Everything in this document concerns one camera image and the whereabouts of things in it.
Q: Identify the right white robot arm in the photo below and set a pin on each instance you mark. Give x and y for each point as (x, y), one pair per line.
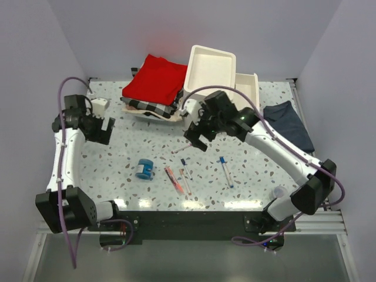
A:
(315, 179)

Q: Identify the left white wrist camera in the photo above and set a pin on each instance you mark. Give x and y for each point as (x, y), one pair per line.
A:
(99, 106)

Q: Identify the brown cap white marker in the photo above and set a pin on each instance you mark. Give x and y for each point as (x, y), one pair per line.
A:
(186, 185)

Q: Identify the black white checkered cloth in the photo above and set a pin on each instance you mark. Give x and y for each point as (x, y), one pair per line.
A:
(152, 107)

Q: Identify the blue tape dispenser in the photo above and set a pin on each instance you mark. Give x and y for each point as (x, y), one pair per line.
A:
(144, 169)

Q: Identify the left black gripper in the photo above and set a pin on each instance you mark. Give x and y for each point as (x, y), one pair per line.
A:
(102, 136)

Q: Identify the pink cap marker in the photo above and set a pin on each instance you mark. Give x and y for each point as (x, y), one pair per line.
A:
(181, 149)

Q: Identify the small clear plastic cup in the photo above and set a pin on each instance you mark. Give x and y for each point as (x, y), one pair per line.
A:
(277, 192)

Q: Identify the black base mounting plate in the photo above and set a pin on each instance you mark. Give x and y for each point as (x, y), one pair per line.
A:
(201, 226)

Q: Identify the small blue pen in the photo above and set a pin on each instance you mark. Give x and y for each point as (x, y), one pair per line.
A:
(186, 169)

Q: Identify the dark blue cloth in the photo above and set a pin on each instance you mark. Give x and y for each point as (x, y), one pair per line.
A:
(285, 120)

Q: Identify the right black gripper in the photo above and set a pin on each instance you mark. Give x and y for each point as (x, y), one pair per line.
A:
(194, 132)

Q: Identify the beige folded cloth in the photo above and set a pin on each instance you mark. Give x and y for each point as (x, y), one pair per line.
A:
(158, 116)

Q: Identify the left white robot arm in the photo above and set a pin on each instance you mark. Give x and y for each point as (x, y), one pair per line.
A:
(64, 200)

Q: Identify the red orange marker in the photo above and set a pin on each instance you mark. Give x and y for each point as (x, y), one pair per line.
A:
(173, 180)

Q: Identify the blue cap white marker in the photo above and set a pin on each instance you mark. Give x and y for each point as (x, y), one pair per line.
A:
(226, 172)

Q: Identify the red folded t-shirt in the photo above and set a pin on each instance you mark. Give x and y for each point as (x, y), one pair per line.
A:
(157, 81)

